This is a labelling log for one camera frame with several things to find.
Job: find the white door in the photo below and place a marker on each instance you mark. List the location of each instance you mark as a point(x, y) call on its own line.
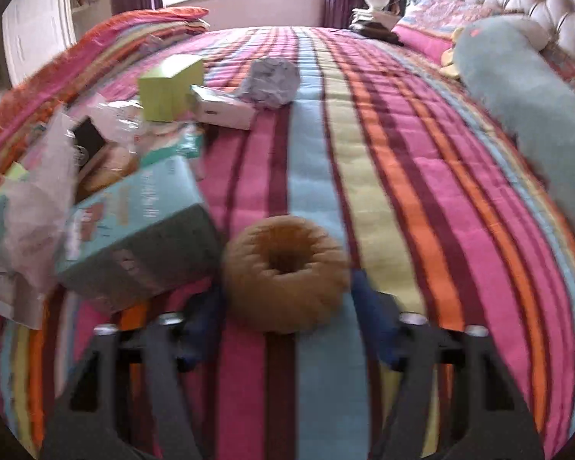
point(36, 24)

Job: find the teal tissue packet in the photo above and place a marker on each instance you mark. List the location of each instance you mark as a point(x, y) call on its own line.
point(179, 143)

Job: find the brown plush donut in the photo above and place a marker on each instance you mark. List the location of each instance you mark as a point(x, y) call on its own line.
point(311, 297)

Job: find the green white cardboard box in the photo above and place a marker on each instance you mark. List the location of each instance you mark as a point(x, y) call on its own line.
point(139, 220)

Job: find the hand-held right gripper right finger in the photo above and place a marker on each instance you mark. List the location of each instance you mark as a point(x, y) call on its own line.
point(373, 326)

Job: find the crumpled grey plastic bag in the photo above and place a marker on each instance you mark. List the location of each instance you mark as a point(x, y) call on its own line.
point(273, 81)

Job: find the teal plush toy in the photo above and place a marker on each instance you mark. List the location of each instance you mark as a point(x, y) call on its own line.
point(517, 100)

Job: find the clear plastic bag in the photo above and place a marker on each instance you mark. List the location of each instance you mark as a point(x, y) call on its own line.
point(33, 220)

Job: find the small black box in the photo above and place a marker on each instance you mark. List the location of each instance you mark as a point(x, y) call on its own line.
point(89, 138)

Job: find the striped bed blanket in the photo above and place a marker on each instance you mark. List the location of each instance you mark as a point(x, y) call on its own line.
point(412, 177)

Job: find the folded colourful quilt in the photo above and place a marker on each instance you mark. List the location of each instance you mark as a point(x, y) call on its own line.
point(76, 57)

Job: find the pink patterned pillow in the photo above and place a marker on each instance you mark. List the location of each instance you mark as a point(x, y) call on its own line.
point(426, 33)

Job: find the lime green box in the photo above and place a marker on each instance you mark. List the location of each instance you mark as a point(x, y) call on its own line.
point(170, 88)

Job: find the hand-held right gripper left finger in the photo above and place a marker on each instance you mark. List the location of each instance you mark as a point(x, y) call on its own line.
point(203, 330)

